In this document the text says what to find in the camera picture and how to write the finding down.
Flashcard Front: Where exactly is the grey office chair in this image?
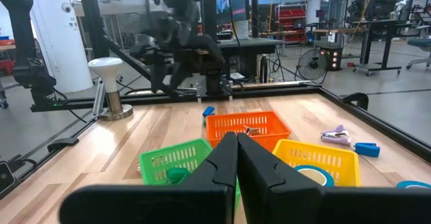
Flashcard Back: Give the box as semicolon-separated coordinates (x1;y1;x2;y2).
405;37;431;70

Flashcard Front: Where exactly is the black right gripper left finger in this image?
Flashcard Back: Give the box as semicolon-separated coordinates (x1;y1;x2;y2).
59;132;239;224

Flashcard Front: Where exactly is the black floor fan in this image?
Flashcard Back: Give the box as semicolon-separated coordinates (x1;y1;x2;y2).
296;48;329;81

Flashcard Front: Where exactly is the computer tower with red lights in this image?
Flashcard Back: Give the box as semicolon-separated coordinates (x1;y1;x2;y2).
319;47;341;72

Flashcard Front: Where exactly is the red storage shelf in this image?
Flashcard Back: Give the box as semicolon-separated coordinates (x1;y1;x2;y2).
275;3;308;43

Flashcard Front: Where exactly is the purple staple remover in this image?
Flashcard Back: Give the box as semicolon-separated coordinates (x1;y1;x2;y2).
319;124;352;147

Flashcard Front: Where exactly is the black aluminium table frame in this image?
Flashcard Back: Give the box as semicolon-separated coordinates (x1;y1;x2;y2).
0;0;431;198

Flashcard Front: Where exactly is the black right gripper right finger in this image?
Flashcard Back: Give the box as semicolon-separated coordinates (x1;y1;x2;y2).
237;133;431;224

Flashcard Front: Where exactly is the light blue tape roll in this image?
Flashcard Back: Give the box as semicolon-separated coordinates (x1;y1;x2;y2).
395;180;431;190
293;164;336;188

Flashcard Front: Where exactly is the black standing desk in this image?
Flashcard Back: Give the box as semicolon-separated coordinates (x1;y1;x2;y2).
352;18;403;77

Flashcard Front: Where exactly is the green plastic basket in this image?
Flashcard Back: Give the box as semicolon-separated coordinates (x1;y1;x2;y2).
138;138;242;215

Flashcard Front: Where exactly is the small black camera box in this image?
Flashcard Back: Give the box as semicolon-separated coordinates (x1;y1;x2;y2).
0;161;17;194

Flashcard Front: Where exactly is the white building pillar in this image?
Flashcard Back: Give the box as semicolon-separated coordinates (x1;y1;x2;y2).
28;0;94;94

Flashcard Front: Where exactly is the orange plastic basket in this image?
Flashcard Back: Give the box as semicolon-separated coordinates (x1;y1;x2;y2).
205;110;292;153

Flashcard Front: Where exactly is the black frame clamp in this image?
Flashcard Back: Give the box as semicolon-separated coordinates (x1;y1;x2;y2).
46;137;80;153
341;91;370;111

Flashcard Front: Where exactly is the yellow plastic basket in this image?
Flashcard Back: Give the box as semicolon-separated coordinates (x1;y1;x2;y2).
271;139;362;188

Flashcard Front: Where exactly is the black side desk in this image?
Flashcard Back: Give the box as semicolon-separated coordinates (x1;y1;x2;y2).
217;37;286;80

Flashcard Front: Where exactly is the black desk monitor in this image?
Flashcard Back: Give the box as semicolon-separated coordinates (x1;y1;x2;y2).
365;0;400;22

